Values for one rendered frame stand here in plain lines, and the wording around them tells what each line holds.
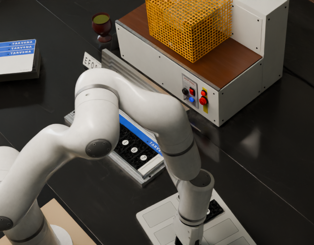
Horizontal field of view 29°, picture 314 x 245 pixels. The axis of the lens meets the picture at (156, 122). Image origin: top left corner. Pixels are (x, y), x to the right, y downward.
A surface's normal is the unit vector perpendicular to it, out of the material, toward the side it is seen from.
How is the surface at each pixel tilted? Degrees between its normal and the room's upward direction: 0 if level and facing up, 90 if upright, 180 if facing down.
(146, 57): 90
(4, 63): 0
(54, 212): 5
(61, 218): 5
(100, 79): 22
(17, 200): 71
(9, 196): 64
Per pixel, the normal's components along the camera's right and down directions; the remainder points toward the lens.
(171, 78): -0.73, 0.55
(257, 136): -0.09, -0.66
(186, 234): -0.82, 0.30
